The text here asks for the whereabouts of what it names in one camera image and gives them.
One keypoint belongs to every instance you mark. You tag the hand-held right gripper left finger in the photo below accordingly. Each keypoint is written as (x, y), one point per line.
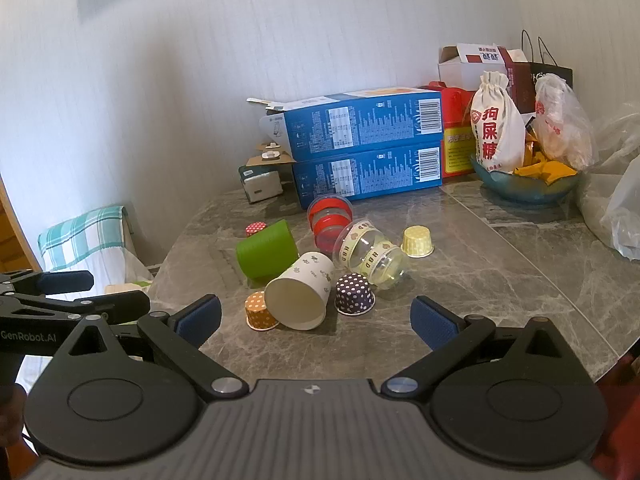
(200, 317)

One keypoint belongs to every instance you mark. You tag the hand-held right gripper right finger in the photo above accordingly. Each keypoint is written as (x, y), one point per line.
(432, 320)

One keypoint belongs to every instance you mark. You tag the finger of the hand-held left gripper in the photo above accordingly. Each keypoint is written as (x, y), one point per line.
(125, 305)
(65, 282)

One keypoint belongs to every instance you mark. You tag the white printed paper cup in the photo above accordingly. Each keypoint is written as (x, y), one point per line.
(295, 305)

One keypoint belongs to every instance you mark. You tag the orange dotted baking cup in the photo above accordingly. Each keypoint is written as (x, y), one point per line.
(257, 312)

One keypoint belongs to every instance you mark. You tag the yellow paper baking cup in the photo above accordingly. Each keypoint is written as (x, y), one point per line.
(417, 242)

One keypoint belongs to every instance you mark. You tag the purple dotted baking cup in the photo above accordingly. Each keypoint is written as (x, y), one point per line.
(354, 295)

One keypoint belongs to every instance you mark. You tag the clear plastic cup with ribbon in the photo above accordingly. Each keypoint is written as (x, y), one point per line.
(370, 255)

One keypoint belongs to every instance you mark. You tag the green cup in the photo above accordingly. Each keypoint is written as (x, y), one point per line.
(265, 252)

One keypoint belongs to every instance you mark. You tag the red dotted baking cup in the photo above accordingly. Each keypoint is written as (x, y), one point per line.
(255, 229)

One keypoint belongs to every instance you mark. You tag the red clear plastic cup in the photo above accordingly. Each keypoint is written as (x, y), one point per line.
(327, 220)

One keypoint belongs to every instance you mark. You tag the teal plaid cloth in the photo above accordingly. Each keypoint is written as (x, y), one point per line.
(80, 232)

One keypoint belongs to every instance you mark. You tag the small white green box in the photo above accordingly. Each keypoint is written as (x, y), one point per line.
(260, 187)

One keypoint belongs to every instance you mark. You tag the blue glass bowl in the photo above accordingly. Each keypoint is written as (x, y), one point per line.
(520, 190)

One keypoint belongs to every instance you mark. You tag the blue cardboard box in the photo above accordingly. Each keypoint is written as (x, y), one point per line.
(370, 175)
(350, 125)

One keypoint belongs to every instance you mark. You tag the orange snack packets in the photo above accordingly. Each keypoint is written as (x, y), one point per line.
(547, 170)

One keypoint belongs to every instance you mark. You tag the dark red cloth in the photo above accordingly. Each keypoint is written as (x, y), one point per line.
(622, 410)

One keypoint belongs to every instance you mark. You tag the large translucent plastic bag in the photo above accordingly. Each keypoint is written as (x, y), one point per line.
(612, 195)

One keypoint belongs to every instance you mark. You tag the clear red printed plastic bag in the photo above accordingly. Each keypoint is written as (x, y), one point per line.
(562, 125)

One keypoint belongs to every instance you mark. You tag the white box with red label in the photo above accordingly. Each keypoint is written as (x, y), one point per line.
(460, 72)

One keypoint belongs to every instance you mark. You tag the dark red box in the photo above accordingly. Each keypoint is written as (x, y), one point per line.
(520, 80)

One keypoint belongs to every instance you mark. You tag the black paper bag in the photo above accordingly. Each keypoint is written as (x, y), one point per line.
(556, 72)

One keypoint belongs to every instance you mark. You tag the wooden frame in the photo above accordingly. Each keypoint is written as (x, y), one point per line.
(12, 225)

